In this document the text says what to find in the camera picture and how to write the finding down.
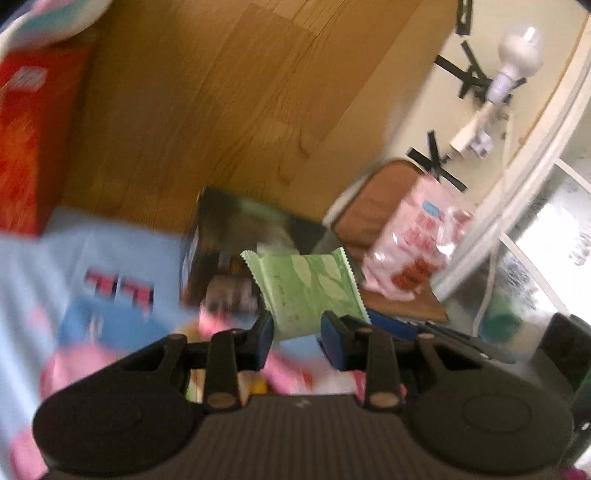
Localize pink snack bag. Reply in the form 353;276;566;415
362;175;476;303

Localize black printed cardboard box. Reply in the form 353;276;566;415
179;187;342;319

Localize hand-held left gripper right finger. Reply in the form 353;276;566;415
318;310;485;411

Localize white charger adapter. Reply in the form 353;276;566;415
470;131;496;160

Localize white framed window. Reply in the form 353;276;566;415
434;14;591;324

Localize green plastic object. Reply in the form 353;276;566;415
479;291;523;343

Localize white light bulb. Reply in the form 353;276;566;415
487;27;542;102

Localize white power strip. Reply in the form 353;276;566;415
450;99;492;154

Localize green snack packet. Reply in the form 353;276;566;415
241;247;372;342

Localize brown chair cushion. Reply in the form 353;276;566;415
325;159;450;324

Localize pink and blue plush fish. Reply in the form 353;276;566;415
0;0;112;52

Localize printed cartoon blanket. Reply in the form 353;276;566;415
0;205;407;480

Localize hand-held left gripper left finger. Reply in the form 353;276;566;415
115;314;277;412

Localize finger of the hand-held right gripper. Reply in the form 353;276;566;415
369;310;515;365

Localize red gift bag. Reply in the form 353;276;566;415
0;44;93;238

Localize wooden headboard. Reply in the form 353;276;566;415
60;0;459;243

